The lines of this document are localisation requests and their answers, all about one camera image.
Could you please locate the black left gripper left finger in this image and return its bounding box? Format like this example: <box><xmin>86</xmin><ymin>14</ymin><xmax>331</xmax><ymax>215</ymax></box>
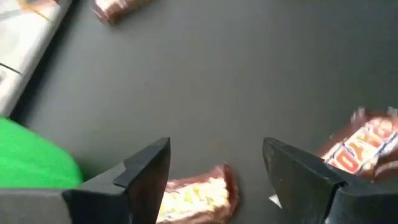
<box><xmin>62</xmin><ymin>137</ymin><xmax>171</xmax><ymax>224</ymax></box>

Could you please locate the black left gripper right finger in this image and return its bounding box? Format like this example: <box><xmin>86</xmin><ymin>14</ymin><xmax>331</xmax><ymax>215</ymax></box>
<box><xmin>262</xmin><ymin>137</ymin><xmax>398</xmax><ymax>224</ymax></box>

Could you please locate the brown Payday candy bar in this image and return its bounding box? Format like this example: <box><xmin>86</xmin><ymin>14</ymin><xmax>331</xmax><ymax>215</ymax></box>
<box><xmin>91</xmin><ymin>0</ymin><xmax>153</xmax><ymax>25</ymax></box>
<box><xmin>156</xmin><ymin>163</ymin><xmax>240</xmax><ymax>224</ymax></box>
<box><xmin>317</xmin><ymin>105</ymin><xmax>398</xmax><ymax>184</ymax></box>

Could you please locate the green halloween bucket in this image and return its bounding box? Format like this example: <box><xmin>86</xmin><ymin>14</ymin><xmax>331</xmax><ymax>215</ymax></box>
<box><xmin>0</xmin><ymin>116</ymin><xmax>84</xmax><ymax>189</ymax></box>

